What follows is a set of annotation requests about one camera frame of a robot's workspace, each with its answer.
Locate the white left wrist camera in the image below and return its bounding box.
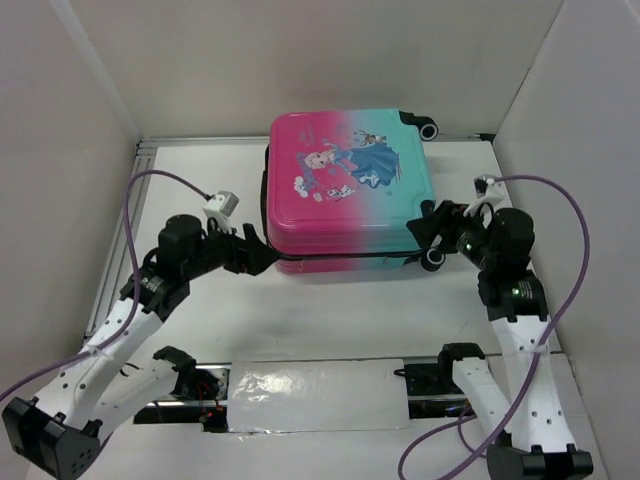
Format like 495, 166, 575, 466
203, 191, 239, 234

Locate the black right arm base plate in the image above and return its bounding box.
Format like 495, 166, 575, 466
394, 363, 468, 419

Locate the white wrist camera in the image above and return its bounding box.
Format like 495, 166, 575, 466
463, 175, 505, 217
203, 191, 239, 234

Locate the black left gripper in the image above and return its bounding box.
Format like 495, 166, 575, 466
186, 216, 282, 279

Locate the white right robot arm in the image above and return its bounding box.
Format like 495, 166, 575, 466
407, 200, 594, 479

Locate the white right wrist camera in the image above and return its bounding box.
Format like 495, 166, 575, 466
463, 175, 505, 217

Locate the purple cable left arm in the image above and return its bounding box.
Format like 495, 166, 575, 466
0, 171, 211, 396

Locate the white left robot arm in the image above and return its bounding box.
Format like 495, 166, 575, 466
2, 215, 277, 479

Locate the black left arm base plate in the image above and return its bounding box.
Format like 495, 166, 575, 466
133, 364, 231, 434

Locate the pink hard-shell suitcase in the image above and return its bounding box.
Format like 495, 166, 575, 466
260, 108, 439, 275

